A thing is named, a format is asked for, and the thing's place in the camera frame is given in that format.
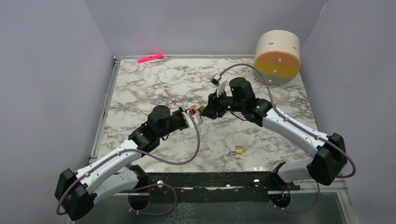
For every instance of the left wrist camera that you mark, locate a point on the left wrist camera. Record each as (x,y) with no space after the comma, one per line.
(192,118)

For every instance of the brass padlock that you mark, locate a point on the brass padlock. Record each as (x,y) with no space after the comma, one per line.
(238,150)
(195,109)

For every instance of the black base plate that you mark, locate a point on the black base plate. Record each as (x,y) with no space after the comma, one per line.
(212,187)

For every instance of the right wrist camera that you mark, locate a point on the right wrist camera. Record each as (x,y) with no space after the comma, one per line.
(220,83)

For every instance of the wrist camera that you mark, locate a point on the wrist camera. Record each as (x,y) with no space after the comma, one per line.
(192,118)
(220,83)

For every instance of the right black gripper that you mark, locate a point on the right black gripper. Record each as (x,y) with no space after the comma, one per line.
(214,104)

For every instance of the cream cylinder with coloured face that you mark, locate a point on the cream cylinder with coloured face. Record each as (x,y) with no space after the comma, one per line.
(277,56)

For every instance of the pink marker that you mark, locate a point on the pink marker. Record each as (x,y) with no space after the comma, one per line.
(150,58)

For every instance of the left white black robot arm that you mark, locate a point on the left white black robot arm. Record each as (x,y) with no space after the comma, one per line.
(78,191)

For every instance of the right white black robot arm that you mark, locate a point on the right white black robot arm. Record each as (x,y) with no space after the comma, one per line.
(326,152)

